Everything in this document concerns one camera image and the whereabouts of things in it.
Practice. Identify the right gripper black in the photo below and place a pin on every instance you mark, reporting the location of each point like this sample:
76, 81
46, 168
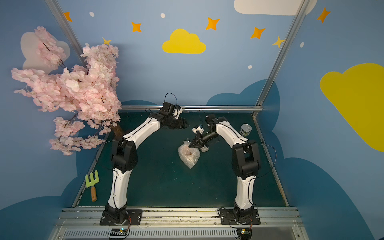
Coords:
205, 139

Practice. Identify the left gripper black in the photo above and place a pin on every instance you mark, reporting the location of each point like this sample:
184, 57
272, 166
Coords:
177, 122

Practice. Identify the clear bubble wrap sheet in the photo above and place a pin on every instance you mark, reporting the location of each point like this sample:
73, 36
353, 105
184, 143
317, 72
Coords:
189, 164

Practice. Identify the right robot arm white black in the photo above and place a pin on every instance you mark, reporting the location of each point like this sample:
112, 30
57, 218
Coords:
246, 164

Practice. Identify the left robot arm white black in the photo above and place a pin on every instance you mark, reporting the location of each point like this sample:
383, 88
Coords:
125, 158

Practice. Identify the small metal tin can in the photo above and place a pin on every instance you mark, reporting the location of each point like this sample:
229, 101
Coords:
245, 130

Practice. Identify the pink cherry blossom tree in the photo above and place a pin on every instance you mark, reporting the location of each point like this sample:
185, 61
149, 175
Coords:
89, 92

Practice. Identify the green garden fork toy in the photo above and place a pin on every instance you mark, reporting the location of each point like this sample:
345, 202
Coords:
91, 179

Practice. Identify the right circuit board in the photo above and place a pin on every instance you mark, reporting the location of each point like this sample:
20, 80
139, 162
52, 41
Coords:
244, 234

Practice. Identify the circuit board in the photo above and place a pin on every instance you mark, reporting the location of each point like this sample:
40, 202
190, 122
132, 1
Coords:
244, 234
118, 234

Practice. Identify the left circuit board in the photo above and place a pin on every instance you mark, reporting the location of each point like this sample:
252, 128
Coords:
118, 234

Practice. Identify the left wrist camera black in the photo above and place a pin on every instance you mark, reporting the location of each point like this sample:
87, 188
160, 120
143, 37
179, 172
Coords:
177, 111

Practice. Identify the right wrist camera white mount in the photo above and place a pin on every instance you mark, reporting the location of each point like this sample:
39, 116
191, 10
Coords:
198, 129

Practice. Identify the aluminium frame back bar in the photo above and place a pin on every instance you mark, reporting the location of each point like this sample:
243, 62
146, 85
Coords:
137, 108

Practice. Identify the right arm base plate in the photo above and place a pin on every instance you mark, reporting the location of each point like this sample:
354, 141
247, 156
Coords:
236, 217

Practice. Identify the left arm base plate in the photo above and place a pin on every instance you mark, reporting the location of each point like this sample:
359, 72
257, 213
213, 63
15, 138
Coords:
122, 217

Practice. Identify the aluminium rail front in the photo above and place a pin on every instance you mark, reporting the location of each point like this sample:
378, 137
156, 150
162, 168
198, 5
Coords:
179, 224

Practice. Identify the aluminium frame left post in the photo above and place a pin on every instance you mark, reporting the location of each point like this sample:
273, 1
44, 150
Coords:
59, 15

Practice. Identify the aluminium frame post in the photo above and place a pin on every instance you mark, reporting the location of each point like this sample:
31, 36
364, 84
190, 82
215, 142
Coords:
59, 15
291, 34

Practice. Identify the aluminium frame right post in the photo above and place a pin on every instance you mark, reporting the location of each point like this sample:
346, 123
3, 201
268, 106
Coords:
291, 34

